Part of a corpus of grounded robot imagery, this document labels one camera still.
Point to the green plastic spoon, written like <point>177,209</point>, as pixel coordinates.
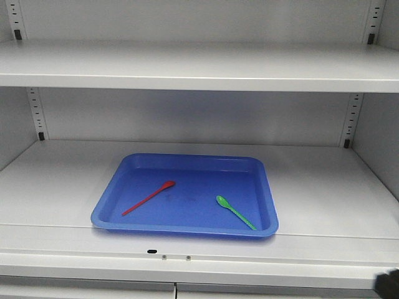
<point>225,204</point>

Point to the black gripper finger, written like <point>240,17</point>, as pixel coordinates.
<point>386,285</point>

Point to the white cabinet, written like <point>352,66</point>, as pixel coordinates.
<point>308,88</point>

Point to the red plastic spoon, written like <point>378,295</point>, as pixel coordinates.
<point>165,186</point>

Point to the blue plastic tray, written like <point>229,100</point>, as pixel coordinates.
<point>190,206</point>

